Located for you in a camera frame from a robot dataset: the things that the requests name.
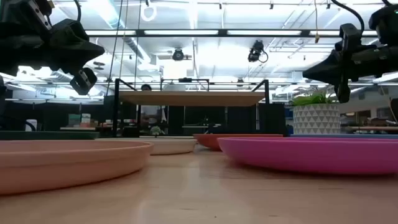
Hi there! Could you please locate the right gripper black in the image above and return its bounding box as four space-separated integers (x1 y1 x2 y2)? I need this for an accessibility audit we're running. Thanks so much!
303 23 398 104

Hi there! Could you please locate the green leafy plant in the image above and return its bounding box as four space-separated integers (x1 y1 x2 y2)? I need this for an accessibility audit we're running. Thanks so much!
290 85 338 106

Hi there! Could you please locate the peach plate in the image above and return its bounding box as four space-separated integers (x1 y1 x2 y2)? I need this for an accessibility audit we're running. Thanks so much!
0 139 155 196

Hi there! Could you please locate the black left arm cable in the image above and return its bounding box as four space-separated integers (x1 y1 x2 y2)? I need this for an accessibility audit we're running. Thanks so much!
73 0 83 22

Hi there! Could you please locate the yellow hanging cord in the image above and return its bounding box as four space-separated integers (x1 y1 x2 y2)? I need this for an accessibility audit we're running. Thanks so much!
313 0 321 44

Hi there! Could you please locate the black ceiling spotlight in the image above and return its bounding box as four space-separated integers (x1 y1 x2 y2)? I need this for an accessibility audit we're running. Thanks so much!
248 39 269 63
172 48 185 62

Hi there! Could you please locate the white hanging ring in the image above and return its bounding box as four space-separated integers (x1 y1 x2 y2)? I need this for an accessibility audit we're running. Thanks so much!
140 2 158 22

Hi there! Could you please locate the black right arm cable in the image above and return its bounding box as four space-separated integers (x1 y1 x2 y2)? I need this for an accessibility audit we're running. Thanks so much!
330 0 365 34

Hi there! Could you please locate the pink plate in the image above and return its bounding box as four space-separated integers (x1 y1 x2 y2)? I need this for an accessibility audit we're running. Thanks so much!
217 137 398 175

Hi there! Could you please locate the cream plate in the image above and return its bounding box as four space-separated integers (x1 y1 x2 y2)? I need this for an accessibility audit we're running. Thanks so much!
96 138 198 156

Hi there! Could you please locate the white triangle-patterned plant pot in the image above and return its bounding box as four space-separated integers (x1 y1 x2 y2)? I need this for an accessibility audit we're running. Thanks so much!
293 103 341 136

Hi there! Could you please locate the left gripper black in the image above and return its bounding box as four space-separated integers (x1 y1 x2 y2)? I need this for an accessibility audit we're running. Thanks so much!
0 0 105 96

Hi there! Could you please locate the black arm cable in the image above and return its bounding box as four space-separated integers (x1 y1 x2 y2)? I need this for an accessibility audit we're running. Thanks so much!
73 0 83 22
330 0 365 34

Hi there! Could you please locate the black overhead frame bar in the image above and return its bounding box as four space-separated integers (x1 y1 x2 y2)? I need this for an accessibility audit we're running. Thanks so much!
83 29 379 39

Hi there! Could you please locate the black hanging cable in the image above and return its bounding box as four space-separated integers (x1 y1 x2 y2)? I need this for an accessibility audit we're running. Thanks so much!
105 0 124 97

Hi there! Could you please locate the red-orange plate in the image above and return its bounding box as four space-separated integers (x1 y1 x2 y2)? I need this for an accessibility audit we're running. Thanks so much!
192 133 284 152

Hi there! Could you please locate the person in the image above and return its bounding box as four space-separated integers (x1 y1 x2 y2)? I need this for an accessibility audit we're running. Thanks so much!
139 83 168 136

